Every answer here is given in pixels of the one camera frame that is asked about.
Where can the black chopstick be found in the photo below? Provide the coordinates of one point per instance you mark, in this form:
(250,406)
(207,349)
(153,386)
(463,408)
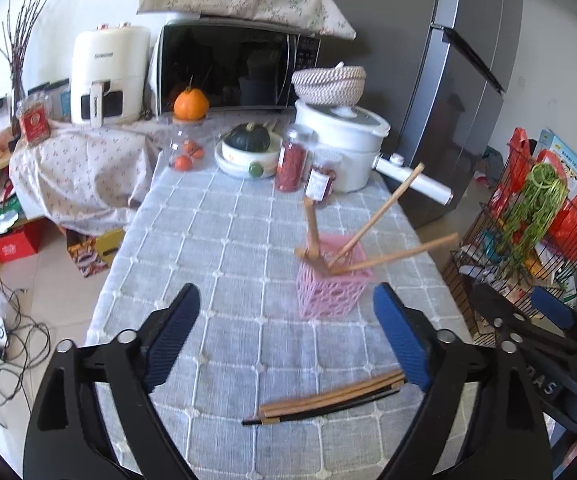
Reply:
(318,411)

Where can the tall jar of red berries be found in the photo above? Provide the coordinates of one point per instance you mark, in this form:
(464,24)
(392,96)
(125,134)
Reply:
(291,165)

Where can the red label packet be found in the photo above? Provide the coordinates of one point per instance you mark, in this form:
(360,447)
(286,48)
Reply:
(34,122)

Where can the pile of wooden chopsticks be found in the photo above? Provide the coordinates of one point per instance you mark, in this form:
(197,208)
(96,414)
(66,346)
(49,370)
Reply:
(328,399)

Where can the red cardboard box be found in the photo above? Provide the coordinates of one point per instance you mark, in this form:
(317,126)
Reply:
(16,245)

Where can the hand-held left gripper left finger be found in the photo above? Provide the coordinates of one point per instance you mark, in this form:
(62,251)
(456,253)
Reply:
(171,330)

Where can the small green fruit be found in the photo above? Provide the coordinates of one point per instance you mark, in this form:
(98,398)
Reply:
(256,170)

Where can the clear jar of small oranges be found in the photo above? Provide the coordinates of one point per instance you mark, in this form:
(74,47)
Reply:
(188,152)

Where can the dark grey refrigerator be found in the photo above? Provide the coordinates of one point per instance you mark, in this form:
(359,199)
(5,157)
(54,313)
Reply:
(418,110)

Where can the short red-label jar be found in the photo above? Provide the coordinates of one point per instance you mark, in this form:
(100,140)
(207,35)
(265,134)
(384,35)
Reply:
(321,180)

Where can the white electric pot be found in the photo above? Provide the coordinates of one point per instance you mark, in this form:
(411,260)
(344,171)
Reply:
(348,130)

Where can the small red plastic bag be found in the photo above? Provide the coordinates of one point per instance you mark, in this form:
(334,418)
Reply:
(517,160)

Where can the pink perforated utensil holder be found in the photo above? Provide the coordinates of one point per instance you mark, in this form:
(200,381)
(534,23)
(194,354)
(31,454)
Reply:
(333,290)

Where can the white air fryer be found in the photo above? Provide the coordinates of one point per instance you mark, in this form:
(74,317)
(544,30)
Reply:
(113,70)

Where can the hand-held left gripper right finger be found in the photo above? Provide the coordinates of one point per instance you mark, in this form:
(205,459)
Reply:
(403,335)

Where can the white bowl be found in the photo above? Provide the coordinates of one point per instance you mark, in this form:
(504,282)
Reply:
(233,162)

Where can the cherry print cloth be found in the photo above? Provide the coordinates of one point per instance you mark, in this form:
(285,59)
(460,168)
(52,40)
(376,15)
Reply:
(83,175)

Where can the blue and white carton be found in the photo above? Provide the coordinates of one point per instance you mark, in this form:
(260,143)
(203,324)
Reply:
(563,155)

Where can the printed cardboard box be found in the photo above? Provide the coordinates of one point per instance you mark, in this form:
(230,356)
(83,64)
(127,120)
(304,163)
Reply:
(93,255)

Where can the black microwave oven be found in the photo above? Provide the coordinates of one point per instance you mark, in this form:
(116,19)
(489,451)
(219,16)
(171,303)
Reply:
(228,65)

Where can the green packet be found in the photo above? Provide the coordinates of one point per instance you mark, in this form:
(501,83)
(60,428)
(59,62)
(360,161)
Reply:
(6,210)

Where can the bunch of leafy greens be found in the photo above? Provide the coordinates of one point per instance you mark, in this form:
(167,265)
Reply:
(533,210)

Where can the large red plastic bag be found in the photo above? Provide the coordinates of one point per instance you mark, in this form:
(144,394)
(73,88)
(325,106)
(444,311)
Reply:
(571,220)

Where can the floral cover cloth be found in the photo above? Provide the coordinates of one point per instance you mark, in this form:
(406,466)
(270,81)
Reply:
(248,2)

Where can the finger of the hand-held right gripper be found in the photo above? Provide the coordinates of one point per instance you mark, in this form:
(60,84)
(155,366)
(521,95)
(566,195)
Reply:
(493,310)
(551,307)

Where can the dark green pumpkin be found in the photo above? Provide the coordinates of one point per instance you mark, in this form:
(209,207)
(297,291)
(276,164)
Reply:
(248,137)

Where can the orange fruit with stem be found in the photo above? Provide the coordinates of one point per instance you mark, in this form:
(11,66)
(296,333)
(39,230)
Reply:
(191,102)

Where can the bundle of dry twigs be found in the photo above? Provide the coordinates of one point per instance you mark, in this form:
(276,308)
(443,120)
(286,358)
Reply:
(18,50)

